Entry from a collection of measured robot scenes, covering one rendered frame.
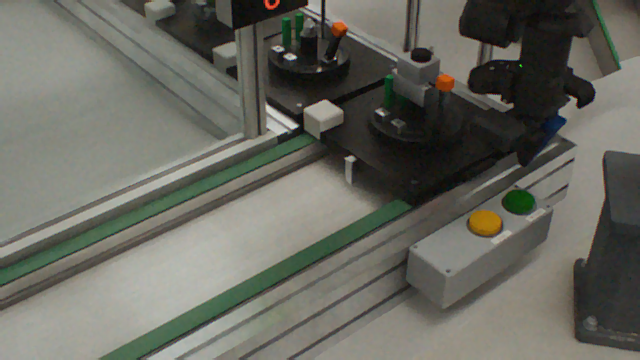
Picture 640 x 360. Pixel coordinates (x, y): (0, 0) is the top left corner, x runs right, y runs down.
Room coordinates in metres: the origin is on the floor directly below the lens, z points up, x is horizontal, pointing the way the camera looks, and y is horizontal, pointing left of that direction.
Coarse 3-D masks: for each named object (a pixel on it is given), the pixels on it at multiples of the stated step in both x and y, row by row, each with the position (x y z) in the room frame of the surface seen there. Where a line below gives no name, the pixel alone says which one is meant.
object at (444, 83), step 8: (432, 80) 0.97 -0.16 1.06; (440, 80) 0.95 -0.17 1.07; (448, 80) 0.94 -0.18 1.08; (440, 88) 0.94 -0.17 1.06; (448, 88) 0.94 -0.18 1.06; (440, 96) 0.95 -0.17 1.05; (448, 96) 0.95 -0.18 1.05; (440, 104) 0.95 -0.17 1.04; (448, 104) 0.95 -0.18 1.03; (440, 112) 0.94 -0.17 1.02; (448, 112) 0.95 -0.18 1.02; (440, 120) 0.94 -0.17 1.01; (448, 120) 0.95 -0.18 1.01
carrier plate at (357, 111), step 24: (360, 96) 1.08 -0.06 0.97; (456, 96) 1.08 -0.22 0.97; (360, 120) 1.00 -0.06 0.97; (336, 144) 0.95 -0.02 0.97; (360, 144) 0.94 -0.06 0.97; (456, 144) 0.94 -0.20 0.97; (480, 144) 0.94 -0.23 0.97; (360, 168) 0.90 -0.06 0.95; (384, 168) 0.88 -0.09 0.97; (408, 168) 0.88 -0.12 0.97; (432, 168) 0.88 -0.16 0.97; (456, 168) 0.88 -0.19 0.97; (408, 192) 0.83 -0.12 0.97; (432, 192) 0.84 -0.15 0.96
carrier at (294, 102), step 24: (288, 24) 1.21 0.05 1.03; (312, 24) 1.18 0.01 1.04; (264, 48) 1.24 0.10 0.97; (288, 48) 1.20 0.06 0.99; (312, 48) 1.17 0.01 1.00; (360, 48) 1.24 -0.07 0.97; (288, 72) 1.13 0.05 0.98; (312, 72) 1.12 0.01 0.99; (336, 72) 1.13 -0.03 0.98; (360, 72) 1.15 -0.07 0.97; (384, 72) 1.15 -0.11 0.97; (288, 96) 1.07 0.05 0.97; (312, 96) 1.07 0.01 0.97; (336, 96) 1.07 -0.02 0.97
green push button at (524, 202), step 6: (510, 192) 0.83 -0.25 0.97; (516, 192) 0.83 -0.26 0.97; (522, 192) 0.83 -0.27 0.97; (528, 192) 0.82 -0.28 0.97; (510, 198) 0.81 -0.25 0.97; (516, 198) 0.81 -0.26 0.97; (522, 198) 0.81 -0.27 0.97; (528, 198) 0.81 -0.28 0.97; (534, 198) 0.81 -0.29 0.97; (510, 204) 0.80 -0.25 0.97; (516, 204) 0.80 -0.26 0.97; (522, 204) 0.80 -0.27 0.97; (528, 204) 0.80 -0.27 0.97; (534, 204) 0.80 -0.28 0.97; (516, 210) 0.80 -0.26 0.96; (522, 210) 0.79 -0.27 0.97; (528, 210) 0.80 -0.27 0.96
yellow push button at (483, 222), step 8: (472, 216) 0.78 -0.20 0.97; (480, 216) 0.77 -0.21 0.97; (488, 216) 0.77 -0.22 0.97; (496, 216) 0.77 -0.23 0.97; (472, 224) 0.76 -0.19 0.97; (480, 224) 0.76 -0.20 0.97; (488, 224) 0.76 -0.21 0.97; (496, 224) 0.76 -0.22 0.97; (480, 232) 0.75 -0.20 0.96; (488, 232) 0.75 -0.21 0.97; (496, 232) 0.75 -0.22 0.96
